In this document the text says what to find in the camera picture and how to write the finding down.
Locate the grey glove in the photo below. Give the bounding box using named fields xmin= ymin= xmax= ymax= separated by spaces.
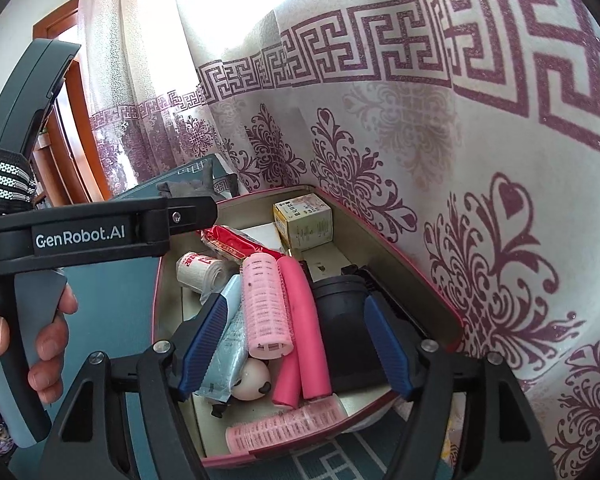
xmin=156 ymin=157 xmax=217 ymax=202

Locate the grey-blue tube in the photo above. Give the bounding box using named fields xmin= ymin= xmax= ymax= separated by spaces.
xmin=194 ymin=274 xmax=252 ymax=404

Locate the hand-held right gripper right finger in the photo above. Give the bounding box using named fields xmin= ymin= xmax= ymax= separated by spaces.
xmin=362 ymin=292 xmax=557 ymax=480

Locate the pink-rimmed storage box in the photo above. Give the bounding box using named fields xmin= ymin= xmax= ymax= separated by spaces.
xmin=151 ymin=184 xmax=467 ymax=469

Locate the white roll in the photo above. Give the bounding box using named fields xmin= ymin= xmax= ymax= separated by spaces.
xmin=175 ymin=252 xmax=237 ymax=307

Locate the person's left hand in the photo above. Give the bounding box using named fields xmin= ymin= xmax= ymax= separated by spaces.
xmin=0 ymin=284 xmax=79 ymax=404

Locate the wooden door frame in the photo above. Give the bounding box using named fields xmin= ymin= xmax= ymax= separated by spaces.
xmin=30 ymin=0 xmax=113 ymax=208

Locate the pink hair roller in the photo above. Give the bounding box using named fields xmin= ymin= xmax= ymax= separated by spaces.
xmin=224 ymin=393 xmax=352 ymax=457
xmin=241 ymin=252 xmax=297 ymax=360

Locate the purple lace curtain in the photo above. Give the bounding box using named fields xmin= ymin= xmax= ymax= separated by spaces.
xmin=81 ymin=0 xmax=217 ymax=192

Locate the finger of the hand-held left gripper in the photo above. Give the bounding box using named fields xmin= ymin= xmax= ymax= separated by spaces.
xmin=139 ymin=195 xmax=220 ymax=244

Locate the red snack packet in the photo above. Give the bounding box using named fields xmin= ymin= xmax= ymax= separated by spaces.
xmin=199 ymin=224 xmax=282 ymax=267

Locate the panda toy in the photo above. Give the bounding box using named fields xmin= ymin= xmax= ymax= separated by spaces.
xmin=211 ymin=358 xmax=274 ymax=417

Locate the teal table mat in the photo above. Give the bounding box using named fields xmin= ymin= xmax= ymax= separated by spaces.
xmin=55 ymin=160 xmax=463 ymax=480

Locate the yellow and white box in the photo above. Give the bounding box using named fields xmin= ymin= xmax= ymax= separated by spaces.
xmin=273 ymin=198 xmax=334 ymax=252

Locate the pink foam curler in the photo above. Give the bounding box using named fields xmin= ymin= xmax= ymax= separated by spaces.
xmin=277 ymin=257 xmax=334 ymax=402
xmin=272 ymin=349 xmax=302 ymax=409

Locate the white paper packet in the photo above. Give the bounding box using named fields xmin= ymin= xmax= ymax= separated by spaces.
xmin=240 ymin=223 xmax=282 ymax=254

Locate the black cup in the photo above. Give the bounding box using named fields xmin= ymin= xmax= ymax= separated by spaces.
xmin=309 ymin=274 xmax=400 ymax=394

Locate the black striped strap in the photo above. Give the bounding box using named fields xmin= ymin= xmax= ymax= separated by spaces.
xmin=0 ymin=144 xmax=37 ymax=212

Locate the cream patterned curtain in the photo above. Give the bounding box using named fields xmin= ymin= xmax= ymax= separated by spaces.
xmin=174 ymin=0 xmax=600 ymax=480

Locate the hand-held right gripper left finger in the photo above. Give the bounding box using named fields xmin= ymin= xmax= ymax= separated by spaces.
xmin=50 ymin=292 xmax=231 ymax=480

